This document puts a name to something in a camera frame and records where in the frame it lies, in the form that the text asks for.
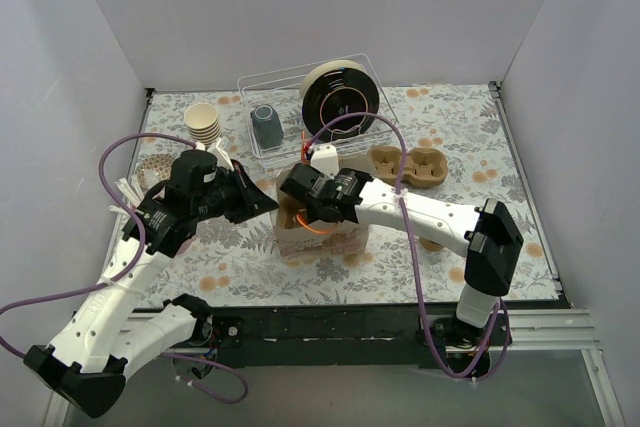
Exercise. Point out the teal ceramic cup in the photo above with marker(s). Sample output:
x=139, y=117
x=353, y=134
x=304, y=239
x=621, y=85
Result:
x=266, y=127

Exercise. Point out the brown paper cup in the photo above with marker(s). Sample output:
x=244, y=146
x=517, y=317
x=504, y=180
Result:
x=430, y=245

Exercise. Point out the patterned small bowl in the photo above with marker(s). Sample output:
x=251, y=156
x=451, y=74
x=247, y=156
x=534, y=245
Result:
x=154, y=169

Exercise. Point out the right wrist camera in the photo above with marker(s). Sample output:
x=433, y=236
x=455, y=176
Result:
x=322, y=157

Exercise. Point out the paper takeout bag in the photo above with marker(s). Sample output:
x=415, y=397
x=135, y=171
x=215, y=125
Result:
x=346, y=238

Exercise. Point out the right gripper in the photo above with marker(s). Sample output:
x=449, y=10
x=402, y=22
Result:
x=297, y=185

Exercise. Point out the floral table mat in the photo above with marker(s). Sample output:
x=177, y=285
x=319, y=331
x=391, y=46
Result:
x=241, y=265

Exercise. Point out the cream plate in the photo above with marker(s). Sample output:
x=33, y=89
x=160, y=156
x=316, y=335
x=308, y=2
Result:
x=324, y=68

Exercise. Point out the black round plate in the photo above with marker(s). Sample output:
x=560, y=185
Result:
x=338, y=93

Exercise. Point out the pink straw holder cup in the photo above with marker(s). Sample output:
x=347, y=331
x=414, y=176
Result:
x=185, y=246

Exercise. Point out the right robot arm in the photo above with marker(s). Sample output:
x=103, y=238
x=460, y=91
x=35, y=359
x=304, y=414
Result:
x=485, y=236

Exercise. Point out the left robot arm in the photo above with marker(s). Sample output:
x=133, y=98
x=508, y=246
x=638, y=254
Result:
x=89, y=362

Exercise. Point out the clear wire dish rack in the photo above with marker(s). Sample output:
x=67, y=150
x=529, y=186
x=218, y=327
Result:
x=350, y=134

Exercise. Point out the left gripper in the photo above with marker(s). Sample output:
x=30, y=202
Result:
x=240, y=195

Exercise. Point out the stack of paper cups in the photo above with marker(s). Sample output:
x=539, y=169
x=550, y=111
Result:
x=203, y=122

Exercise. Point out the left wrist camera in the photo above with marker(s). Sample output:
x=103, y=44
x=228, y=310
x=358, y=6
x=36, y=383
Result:
x=218, y=150

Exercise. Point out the white wrapped straws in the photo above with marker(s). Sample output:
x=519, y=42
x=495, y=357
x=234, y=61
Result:
x=131, y=191

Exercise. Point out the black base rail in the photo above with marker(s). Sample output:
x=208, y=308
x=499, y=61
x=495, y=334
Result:
x=326, y=335

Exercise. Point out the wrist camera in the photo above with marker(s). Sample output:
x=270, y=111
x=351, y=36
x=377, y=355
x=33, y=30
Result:
x=322, y=157
x=218, y=150

